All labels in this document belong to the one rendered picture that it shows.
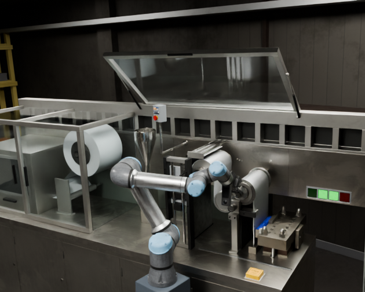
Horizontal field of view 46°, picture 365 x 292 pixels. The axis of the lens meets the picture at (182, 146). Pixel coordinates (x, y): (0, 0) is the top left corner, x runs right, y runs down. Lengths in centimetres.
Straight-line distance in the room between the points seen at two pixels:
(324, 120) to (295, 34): 192
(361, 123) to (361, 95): 162
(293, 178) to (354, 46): 178
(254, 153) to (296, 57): 182
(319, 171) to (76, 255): 162
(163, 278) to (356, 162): 121
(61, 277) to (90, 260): 35
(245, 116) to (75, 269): 150
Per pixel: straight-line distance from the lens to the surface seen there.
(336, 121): 253
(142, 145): 275
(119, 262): 276
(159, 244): 217
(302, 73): 432
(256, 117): 265
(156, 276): 224
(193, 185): 201
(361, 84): 411
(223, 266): 241
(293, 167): 265
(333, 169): 259
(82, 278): 305
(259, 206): 252
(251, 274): 230
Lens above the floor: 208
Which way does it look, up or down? 14 degrees down
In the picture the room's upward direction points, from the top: 2 degrees counter-clockwise
